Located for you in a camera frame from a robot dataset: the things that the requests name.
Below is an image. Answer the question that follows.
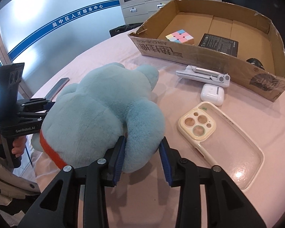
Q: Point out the black chair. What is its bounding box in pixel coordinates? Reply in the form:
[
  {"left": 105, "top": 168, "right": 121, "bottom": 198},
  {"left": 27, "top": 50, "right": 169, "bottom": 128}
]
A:
[{"left": 109, "top": 23, "right": 143, "bottom": 37}]

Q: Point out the light blue plush toy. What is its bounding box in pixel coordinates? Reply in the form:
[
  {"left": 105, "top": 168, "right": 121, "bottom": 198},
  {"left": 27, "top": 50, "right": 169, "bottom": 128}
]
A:
[{"left": 31, "top": 63, "right": 165, "bottom": 173}]

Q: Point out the cream clear phone case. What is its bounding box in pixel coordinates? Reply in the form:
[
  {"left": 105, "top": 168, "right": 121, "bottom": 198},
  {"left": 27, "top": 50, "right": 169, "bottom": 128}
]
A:
[{"left": 177, "top": 101, "right": 265, "bottom": 192}]

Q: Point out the dark smartphone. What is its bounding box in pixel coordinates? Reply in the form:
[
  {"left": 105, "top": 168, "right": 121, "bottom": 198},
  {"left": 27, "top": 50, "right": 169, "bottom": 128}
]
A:
[{"left": 45, "top": 77, "right": 69, "bottom": 100}]

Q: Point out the black round object in box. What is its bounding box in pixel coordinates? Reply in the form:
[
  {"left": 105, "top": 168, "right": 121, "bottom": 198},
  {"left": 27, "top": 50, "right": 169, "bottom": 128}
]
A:
[{"left": 246, "top": 58, "right": 265, "bottom": 70}]

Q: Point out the black flat box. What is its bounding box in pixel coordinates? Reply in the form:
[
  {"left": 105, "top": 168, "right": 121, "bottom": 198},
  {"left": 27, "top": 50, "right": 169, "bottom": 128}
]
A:
[{"left": 199, "top": 33, "right": 238, "bottom": 57}]

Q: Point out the pastel rubik's cube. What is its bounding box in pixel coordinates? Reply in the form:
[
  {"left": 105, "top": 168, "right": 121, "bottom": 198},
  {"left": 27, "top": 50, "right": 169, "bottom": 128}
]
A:
[{"left": 166, "top": 29, "right": 195, "bottom": 45}]

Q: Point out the person's left hand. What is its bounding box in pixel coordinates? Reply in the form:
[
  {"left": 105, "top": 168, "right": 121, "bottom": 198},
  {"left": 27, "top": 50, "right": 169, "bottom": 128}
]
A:
[{"left": 12, "top": 136, "right": 27, "bottom": 158}]

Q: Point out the brown cardboard box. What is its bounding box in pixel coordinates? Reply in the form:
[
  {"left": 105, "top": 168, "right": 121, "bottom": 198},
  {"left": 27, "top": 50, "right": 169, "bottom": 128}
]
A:
[{"left": 130, "top": 0, "right": 285, "bottom": 101}]

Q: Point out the white earbuds case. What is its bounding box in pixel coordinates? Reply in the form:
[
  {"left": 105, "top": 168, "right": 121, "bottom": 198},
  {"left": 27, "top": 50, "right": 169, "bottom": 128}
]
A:
[{"left": 200, "top": 83, "right": 224, "bottom": 106}]

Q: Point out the white folding phone stand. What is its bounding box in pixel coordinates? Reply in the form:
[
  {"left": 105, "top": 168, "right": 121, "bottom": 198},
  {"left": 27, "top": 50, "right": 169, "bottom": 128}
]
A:
[{"left": 176, "top": 65, "right": 231, "bottom": 88}]

